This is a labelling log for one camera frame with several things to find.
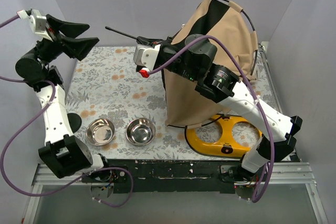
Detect black tent pole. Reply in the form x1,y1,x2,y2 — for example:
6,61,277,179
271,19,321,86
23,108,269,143
104,26,137,40
162,0,258,127

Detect beige fabric pet tent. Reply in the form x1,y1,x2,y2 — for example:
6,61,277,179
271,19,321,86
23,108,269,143
162,0,259,128

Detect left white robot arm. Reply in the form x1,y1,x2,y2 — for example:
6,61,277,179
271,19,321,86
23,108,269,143
15,9,112,182

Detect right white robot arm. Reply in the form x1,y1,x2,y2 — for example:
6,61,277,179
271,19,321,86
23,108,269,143
133,34,302,181

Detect floral table mat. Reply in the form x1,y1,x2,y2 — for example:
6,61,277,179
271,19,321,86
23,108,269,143
49,45,292,162

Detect right steel bowl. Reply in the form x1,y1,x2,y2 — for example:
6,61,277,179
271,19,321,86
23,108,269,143
125,118,156,146

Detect steel bowl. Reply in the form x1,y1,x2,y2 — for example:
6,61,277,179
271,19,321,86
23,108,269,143
86,119,115,146
125,118,156,146

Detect left steel bowl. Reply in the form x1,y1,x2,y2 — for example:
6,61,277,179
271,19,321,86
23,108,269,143
86,119,115,146

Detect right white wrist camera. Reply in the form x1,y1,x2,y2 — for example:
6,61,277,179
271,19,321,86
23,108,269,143
133,45,161,78

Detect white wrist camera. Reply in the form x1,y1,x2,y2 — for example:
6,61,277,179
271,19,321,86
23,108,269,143
17,9,53,41
133,45,161,78

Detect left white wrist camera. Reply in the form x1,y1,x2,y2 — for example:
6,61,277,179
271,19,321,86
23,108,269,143
17,9,53,41

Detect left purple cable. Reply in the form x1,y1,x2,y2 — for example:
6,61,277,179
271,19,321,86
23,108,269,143
0,15,134,208

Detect purple cable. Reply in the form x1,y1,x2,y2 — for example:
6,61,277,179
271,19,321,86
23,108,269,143
0,15,134,208
146,35,276,203

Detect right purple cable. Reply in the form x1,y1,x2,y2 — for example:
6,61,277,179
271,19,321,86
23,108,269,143
146,35,276,203

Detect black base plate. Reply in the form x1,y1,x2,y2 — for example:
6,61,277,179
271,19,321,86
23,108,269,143
46,157,301,195

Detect aluminium frame rail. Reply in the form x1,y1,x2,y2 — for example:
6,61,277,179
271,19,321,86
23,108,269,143
33,161,328,223

